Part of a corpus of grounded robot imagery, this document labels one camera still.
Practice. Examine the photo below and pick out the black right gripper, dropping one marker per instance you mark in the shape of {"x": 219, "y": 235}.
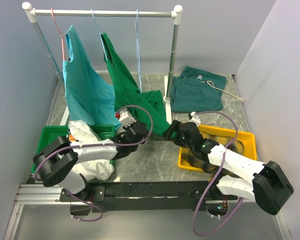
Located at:
{"x": 174, "y": 127}

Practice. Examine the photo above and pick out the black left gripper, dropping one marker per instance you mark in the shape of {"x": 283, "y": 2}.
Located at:
{"x": 126, "y": 128}

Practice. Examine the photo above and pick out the green t-shirt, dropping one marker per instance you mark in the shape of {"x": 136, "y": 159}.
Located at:
{"x": 127, "y": 91}

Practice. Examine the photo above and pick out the white t-shirt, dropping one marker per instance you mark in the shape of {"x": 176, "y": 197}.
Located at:
{"x": 93, "y": 162}

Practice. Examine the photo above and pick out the blue hanger holding green shirt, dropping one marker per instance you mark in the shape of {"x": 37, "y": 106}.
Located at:
{"x": 99, "y": 34}

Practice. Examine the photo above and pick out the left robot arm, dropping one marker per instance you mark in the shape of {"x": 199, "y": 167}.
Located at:
{"x": 76, "y": 186}

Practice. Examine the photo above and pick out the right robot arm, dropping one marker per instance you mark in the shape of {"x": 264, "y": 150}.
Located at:
{"x": 265, "y": 183}

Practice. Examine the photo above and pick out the light blue t-shirt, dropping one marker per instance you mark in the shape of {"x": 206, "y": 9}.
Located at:
{"x": 88, "y": 96}

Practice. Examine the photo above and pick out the green plastic tray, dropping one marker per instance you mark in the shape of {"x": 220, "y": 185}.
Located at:
{"x": 55, "y": 161}

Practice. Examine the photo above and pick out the yellow plaid cloth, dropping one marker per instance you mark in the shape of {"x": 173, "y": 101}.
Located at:
{"x": 188, "y": 159}

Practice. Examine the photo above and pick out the dark green shorts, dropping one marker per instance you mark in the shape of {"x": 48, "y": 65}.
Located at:
{"x": 196, "y": 90}

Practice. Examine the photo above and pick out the yellow plastic tray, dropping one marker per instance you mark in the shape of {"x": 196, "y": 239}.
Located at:
{"x": 244, "y": 144}

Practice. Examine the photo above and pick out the white metal clothes rack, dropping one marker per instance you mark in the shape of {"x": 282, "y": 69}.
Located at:
{"x": 175, "y": 14}

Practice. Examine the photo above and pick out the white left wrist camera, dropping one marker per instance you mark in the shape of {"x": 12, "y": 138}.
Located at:
{"x": 125, "y": 118}

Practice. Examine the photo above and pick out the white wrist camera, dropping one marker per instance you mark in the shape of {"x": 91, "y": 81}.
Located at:
{"x": 125, "y": 118}
{"x": 194, "y": 118}

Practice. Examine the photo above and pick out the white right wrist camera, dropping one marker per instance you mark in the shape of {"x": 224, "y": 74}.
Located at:
{"x": 194, "y": 118}

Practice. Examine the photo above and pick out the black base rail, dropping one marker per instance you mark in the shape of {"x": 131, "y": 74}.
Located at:
{"x": 138, "y": 196}

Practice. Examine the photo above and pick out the blue wire hanger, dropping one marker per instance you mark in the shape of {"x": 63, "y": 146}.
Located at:
{"x": 138, "y": 60}

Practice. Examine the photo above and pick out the pink wire hanger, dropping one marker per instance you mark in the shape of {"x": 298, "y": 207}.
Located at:
{"x": 64, "y": 45}

